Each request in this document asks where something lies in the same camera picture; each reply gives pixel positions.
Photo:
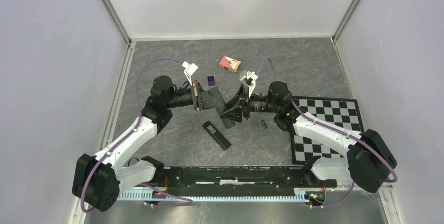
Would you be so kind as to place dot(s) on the aluminium corner post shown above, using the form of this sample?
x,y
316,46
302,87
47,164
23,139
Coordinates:
x,y
345,19
117,21

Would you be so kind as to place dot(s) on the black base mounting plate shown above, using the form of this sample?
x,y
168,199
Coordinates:
x,y
237,180

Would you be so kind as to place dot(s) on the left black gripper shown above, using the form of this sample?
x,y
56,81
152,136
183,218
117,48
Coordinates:
x,y
207,104

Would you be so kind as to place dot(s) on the red white small box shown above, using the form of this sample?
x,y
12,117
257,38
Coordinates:
x,y
229,64

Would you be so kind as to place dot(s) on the right aluminium corner post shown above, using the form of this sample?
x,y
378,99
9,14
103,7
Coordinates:
x,y
345,19

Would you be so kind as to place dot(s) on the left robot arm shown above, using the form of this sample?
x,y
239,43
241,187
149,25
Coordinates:
x,y
100,178

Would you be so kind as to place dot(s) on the black remote control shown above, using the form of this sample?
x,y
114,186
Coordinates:
x,y
222,108
217,135

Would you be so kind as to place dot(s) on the purple toy block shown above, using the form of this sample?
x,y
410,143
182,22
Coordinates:
x,y
211,80

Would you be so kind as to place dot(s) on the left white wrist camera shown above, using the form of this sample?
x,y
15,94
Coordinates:
x,y
189,70

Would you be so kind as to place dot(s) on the checkerboard calibration board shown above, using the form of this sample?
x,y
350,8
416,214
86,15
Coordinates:
x,y
326,127

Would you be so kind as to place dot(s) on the left aluminium corner post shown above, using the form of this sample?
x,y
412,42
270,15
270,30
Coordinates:
x,y
117,21

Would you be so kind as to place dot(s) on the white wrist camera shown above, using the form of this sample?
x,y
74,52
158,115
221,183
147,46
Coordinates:
x,y
248,78
189,70

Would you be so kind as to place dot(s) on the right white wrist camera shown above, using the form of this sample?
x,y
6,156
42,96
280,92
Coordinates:
x,y
248,78

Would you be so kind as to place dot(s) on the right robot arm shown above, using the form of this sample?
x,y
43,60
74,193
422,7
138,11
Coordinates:
x,y
365,158

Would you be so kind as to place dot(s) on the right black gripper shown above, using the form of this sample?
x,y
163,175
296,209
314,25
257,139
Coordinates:
x,y
236,113

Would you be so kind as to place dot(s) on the white slotted cable duct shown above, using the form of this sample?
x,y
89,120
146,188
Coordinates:
x,y
145,194

